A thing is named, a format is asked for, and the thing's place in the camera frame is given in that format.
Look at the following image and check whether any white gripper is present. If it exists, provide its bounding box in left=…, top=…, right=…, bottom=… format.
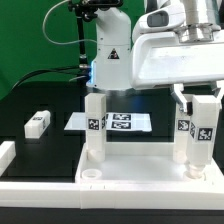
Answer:
left=130, top=30, right=224, bottom=115

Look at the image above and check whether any white desk top tray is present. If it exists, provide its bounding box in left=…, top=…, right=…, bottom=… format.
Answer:
left=75, top=141, right=224, bottom=184

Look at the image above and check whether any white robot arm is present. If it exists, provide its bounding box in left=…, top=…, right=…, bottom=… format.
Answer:
left=87, top=0, right=224, bottom=111

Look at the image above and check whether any black marker plate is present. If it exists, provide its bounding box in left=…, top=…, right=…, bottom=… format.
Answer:
left=65, top=112, right=152, bottom=132

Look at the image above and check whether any white U-shaped fence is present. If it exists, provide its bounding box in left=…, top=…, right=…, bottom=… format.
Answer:
left=0, top=140, right=224, bottom=211

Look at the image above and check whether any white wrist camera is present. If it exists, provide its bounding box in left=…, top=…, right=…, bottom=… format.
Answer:
left=132, top=3, right=186, bottom=41

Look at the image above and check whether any black cable bundle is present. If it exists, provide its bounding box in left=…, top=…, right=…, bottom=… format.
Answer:
left=12, top=65, right=93, bottom=90

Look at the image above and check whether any black camera stand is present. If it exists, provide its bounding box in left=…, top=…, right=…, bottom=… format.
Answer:
left=68, top=0, right=123, bottom=65

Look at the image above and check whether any grey cable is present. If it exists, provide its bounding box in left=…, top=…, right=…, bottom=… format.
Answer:
left=42, top=0, right=98, bottom=46

